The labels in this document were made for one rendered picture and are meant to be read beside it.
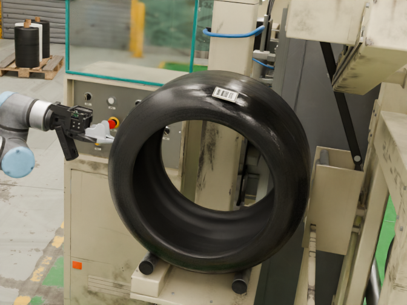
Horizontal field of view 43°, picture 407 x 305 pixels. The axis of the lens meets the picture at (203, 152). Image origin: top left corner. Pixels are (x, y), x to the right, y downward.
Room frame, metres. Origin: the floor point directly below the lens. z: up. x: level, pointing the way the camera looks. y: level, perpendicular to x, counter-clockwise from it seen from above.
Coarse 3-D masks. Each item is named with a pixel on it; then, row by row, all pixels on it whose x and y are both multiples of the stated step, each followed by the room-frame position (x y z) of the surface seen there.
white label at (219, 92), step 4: (216, 88) 1.29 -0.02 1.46; (220, 88) 1.29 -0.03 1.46; (216, 92) 1.27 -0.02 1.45; (220, 92) 1.28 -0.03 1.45; (224, 92) 1.28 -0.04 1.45; (228, 92) 1.28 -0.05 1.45; (232, 92) 1.28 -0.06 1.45; (216, 96) 1.26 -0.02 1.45; (220, 96) 1.26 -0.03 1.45; (224, 96) 1.26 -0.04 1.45; (228, 96) 1.27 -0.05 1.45; (232, 96) 1.27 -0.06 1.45; (236, 96) 1.27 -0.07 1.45; (228, 100) 1.25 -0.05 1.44; (232, 100) 1.25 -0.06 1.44
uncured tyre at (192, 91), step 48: (192, 96) 1.28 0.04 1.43; (240, 96) 1.28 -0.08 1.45; (144, 144) 1.57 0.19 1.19; (288, 144) 1.25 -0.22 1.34; (144, 192) 1.53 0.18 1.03; (288, 192) 1.22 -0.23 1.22; (144, 240) 1.29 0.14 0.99; (192, 240) 1.46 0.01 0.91; (240, 240) 1.46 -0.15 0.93; (288, 240) 1.26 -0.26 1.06
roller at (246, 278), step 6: (246, 270) 1.30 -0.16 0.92; (234, 276) 1.28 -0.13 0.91; (240, 276) 1.27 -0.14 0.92; (246, 276) 1.28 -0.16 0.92; (234, 282) 1.25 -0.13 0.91; (240, 282) 1.24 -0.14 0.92; (246, 282) 1.25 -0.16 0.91; (234, 288) 1.24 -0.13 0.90; (240, 288) 1.24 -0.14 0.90; (246, 288) 1.24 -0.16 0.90
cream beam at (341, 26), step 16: (304, 0) 0.98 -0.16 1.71; (320, 0) 0.98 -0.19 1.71; (336, 0) 0.97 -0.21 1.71; (352, 0) 0.97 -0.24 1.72; (368, 0) 0.96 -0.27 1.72; (288, 16) 0.99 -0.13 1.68; (304, 16) 0.98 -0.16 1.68; (320, 16) 0.98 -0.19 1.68; (336, 16) 0.97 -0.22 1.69; (352, 16) 0.97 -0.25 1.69; (288, 32) 0.99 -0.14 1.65; (304, 32) 0.98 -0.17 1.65; (320, 32) 0.98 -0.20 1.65; (336, 32) 0.97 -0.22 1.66; (352, 32) 0.97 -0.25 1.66
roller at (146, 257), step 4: (148, 252) 1.35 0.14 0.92; (144, 256) 1.34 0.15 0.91; (148, 256) 1.32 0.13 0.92; (152, 256) 1.33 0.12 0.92; (144, 260) 1.30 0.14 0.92; (148, 260) 1.30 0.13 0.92; (152, 260) 1.31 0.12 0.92; (156, 260) 1.33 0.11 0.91; (140, 264) 1.30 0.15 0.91; (144, 264) 1.29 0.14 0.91; (148, 264) 1.29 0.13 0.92; (152, 264) 1.29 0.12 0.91; (156, 264) 1.33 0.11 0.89; (140, 268) 1.29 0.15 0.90; (144, 268) 1.29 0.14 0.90; (148, 268) 1.29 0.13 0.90; (152, 268) 1.29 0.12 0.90; (144, 272) 1.29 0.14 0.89; (148, 272) 1.29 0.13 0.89
